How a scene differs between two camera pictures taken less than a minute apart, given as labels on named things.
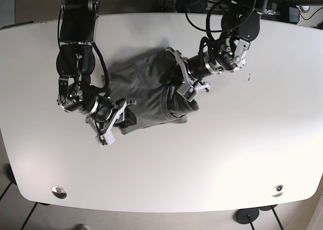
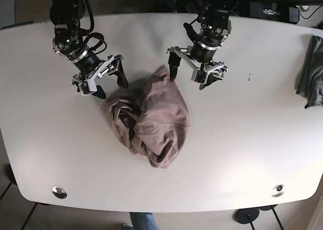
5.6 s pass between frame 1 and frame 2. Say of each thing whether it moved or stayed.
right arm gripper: moved
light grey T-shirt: moved
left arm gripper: moved
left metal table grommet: stayed
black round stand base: stayed
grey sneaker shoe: moved
